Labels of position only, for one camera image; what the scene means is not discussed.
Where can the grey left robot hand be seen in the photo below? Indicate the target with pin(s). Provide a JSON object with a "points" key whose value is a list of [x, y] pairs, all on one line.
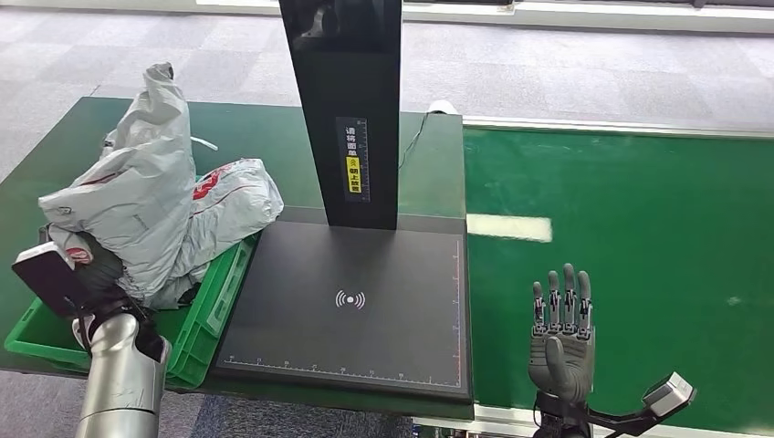
{"points": [[100, 269]]}

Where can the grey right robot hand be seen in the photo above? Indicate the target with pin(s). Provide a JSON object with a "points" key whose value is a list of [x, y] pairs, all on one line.
{"points": [[562, 356]]}

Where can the grey package with red print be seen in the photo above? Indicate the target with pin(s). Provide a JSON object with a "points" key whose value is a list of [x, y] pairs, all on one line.
{"points": [[139, 187]]}

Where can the green plastic basket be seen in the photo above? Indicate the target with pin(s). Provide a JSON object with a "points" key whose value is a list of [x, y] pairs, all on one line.
{"points": [[199, 326]]}

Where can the grey package with red stripe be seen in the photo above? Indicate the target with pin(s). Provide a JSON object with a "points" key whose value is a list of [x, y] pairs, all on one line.
{"points": [[236, 205]]}

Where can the green conveyor belt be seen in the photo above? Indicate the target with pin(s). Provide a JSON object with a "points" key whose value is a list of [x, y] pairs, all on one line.
{"points": [[665, 242]]}

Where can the black and yellow column label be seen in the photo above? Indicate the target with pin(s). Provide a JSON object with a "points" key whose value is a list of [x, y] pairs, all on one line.
{"points": [[353, 159]]}

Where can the small white round object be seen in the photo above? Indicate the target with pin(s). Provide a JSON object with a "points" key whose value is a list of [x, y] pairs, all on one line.
{"points": [[442, 106]]}

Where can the black scanner column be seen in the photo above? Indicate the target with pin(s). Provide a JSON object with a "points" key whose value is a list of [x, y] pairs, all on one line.
{"points": [[348, 78]]}

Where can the white floor ledge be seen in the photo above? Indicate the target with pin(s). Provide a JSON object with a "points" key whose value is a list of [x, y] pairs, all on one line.
{"points": [[544, 13]]}

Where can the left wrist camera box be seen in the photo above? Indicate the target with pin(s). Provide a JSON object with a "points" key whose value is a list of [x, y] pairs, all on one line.
{"points": [[48, 278]]}

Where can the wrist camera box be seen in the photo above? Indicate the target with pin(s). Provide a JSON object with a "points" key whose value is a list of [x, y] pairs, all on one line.
{"points": [[48, 278], [668, 394]]}

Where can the aluminium conveyor rail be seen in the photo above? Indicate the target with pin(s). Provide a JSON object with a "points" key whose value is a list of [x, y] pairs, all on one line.
{"points": [[665, 127], [502, 420]]}

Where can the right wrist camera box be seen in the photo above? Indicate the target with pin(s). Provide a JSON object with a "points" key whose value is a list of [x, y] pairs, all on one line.
{"points": [[668, 394]]}

